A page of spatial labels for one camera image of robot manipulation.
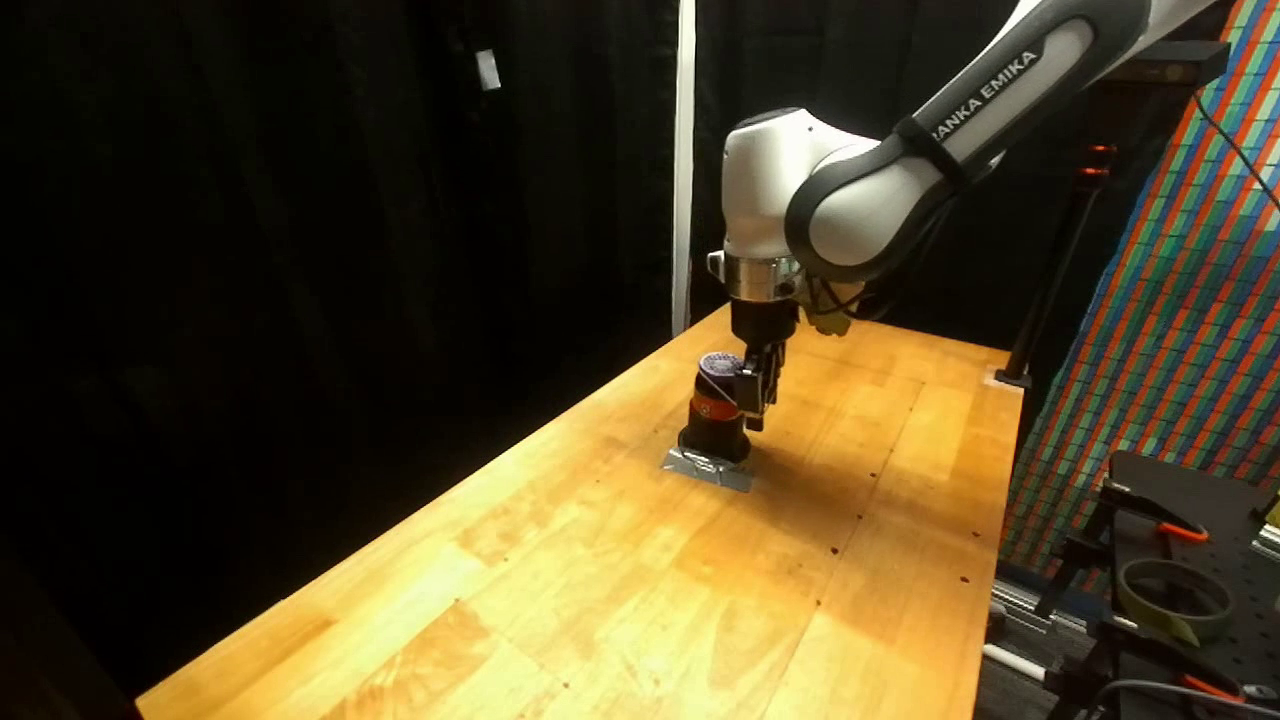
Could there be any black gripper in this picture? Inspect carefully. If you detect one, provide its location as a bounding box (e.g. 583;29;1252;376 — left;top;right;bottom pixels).
730;298;806;438

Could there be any black cup with red label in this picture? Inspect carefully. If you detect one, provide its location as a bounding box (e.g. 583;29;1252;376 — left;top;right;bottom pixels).
677;349;762;467

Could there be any white vertical pole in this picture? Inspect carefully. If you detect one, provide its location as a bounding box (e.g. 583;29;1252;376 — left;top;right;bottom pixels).
668;0;706;335

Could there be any black tripod stand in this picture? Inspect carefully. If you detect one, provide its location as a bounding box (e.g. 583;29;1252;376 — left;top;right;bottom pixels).
994;138;1131;393

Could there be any black curtain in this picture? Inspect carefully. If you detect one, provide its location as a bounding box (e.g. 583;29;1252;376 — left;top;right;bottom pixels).
0;0;681;720
695;0;1135;356

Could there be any colourful striped board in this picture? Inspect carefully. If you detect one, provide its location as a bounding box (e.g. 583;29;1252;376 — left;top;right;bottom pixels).
1000;0;1280;581

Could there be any white paper tag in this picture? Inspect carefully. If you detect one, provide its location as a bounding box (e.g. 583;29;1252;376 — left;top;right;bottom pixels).
472;43;509;96

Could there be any tape roll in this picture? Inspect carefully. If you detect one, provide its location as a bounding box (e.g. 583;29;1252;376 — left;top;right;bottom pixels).
1116;556;1241;650

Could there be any orange clamp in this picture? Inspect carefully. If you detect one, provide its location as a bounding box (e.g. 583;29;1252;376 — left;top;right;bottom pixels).
1178;669;1252;706

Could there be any wrist camera with tan mount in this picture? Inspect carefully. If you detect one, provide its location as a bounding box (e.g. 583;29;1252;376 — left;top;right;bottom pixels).
797;273;868;341

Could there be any black cable loop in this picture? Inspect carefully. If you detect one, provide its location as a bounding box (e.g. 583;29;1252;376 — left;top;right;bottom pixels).
853;175;968;325

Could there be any metal rail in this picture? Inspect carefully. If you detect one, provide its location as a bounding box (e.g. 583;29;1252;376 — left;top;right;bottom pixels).
981;571;1112;696

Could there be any thin grey cable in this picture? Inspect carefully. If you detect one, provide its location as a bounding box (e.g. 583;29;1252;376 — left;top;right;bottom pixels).
1189;84;1280;214

